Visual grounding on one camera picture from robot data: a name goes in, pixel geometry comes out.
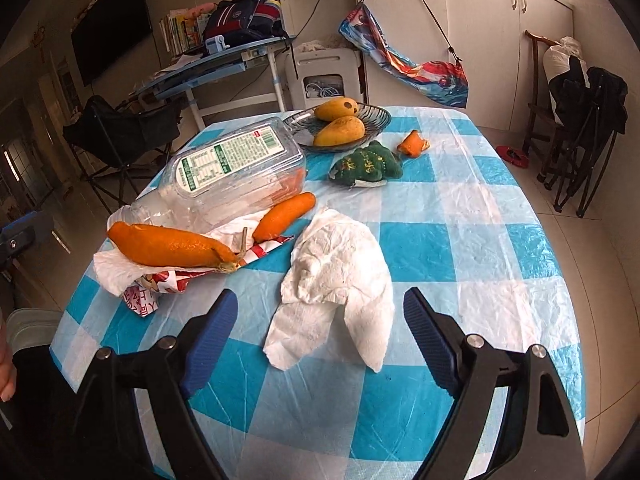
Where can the black garment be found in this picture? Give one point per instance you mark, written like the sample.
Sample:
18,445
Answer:
40,410

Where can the black television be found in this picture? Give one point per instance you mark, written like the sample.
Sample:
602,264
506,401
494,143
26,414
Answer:
110,25

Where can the clear plastic bottle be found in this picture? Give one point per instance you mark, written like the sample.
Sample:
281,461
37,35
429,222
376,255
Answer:
225,170

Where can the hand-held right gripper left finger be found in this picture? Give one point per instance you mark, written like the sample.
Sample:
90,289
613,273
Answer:
210,345

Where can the red white snack wrapper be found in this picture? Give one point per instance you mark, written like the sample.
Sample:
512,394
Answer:
150,296

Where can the dark blue red backpack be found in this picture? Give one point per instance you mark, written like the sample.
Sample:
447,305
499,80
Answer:
245,15

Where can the row of books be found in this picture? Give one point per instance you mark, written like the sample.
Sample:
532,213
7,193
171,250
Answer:
177,30

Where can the white cabinet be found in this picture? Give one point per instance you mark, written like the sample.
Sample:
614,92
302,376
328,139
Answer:
480,35

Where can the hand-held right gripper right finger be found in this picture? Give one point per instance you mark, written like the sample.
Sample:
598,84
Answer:
430,345

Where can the orange peel piece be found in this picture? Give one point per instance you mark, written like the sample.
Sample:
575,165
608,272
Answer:
411,144

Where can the blue study desk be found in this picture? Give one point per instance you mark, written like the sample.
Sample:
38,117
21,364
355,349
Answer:
215,62

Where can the colourful printed bag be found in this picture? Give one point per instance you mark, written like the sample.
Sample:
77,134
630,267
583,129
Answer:
400,60

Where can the blue white checked tablecloth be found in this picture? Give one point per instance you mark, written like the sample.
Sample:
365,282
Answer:
450,240

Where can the small orange carrot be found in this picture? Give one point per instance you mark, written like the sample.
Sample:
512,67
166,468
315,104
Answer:
285,215

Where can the black folding camp chair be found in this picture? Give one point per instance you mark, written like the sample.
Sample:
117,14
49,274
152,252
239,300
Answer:
120,130

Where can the white cloth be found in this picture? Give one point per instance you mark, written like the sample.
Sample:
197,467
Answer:
312,45

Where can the brown bread roll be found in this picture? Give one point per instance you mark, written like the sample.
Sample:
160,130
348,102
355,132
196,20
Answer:
340,131

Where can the blue pencil sharpener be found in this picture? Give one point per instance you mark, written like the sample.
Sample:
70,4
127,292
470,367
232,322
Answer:
215,46

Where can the white sack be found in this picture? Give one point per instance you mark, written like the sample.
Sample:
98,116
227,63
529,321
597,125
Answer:
555,57

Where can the red slipper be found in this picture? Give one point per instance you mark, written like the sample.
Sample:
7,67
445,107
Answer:
515,155

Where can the pink plush toy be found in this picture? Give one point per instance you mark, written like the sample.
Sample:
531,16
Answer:
202,8

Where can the person's left forearm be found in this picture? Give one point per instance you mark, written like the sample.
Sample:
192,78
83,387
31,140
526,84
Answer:
5,360

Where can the yellow mango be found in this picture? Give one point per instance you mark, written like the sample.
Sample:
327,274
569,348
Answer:
335,109

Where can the folded black chair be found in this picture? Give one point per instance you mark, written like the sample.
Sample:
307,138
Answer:
575,170

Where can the white paper towel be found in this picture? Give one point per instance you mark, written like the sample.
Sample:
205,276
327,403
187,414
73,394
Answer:
335,270

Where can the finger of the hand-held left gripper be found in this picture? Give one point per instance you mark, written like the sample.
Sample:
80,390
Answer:
20,250

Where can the wooden chair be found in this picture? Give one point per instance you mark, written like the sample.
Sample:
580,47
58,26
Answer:
537,85

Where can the green plush toy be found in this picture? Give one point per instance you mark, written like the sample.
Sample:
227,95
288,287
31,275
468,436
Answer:
370,162

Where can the large orange carrot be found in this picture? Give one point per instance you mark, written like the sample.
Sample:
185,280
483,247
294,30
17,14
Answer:
170,247

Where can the white storage box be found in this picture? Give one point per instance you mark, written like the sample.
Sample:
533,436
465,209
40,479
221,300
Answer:
325,62

